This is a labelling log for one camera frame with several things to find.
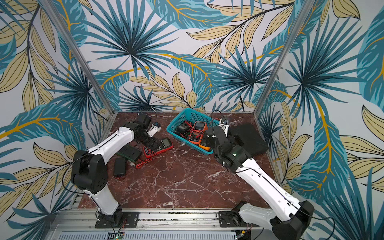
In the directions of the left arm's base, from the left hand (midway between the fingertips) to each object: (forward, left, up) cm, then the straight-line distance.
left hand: (151, 144), depth 89 cm
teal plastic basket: (+28, -22, -3) cm, 36 cm away
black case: (+5, -63, -4) cm, 64 cm away
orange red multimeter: (+9, -28, +1) cm, 29 cm away
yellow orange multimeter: (-1, -33, -1) cm, 34 cm away
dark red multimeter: (+5, -7, -7) cm, 11 cm away
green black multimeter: (+14, -18, -3) cm, 23 cm away
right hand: (-4, -36, +17) cm, 40 cm away
